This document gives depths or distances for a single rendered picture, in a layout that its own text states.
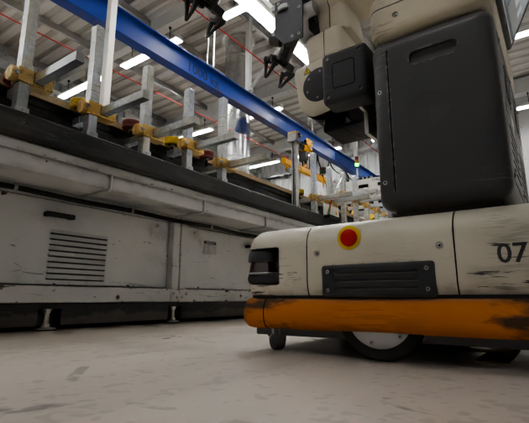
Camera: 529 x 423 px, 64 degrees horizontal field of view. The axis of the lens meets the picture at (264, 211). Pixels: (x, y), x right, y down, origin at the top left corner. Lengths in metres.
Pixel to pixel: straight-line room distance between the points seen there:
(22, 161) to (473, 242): 1.32
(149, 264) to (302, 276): 1.27
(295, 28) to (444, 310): 0.93
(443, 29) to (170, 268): 1.62
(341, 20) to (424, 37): 0.44
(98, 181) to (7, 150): 0.32
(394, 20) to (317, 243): 0.53
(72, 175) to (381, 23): 1.13
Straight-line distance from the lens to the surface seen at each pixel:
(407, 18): 1.05
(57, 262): 1.84
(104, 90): 3.06
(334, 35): 1.33
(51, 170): 1.61
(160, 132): 1.84
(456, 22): 1.01
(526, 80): 11.51
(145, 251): 2.09
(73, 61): 1.46
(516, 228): 0.81
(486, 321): 0.81
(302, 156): 8.55
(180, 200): 1.96
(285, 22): 1.43
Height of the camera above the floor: 0.12
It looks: 12 degrees up
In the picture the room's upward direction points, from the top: straight up
